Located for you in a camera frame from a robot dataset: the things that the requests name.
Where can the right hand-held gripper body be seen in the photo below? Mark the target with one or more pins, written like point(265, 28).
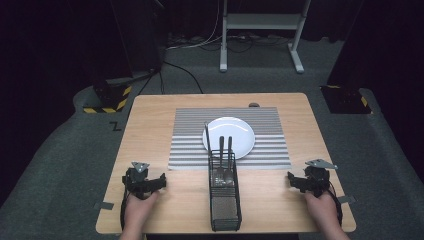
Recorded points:
point(316, 181)

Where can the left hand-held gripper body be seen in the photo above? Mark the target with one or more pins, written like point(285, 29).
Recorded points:
point(138, 183)

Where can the metal knife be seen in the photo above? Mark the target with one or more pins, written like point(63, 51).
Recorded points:
point(207, 136)

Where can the metal spoon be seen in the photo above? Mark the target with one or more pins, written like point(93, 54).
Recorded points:
point(230, 146)

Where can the grey tape strip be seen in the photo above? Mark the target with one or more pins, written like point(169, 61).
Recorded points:
point(104, 205)
point(346, 199)

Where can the grey striped placemat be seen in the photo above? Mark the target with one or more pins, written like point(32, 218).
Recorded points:
point(190, 133)

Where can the white plate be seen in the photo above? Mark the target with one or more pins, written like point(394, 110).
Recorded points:
point(236, 130)

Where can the yellow-black striped stand base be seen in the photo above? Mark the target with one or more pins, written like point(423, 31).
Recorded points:
point(111, 100)
point(346, 100)

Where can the black cabinet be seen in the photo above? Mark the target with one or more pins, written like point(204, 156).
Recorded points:
point(140, 33)

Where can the desk with white legs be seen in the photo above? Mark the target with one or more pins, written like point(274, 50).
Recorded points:
point(263, 21)

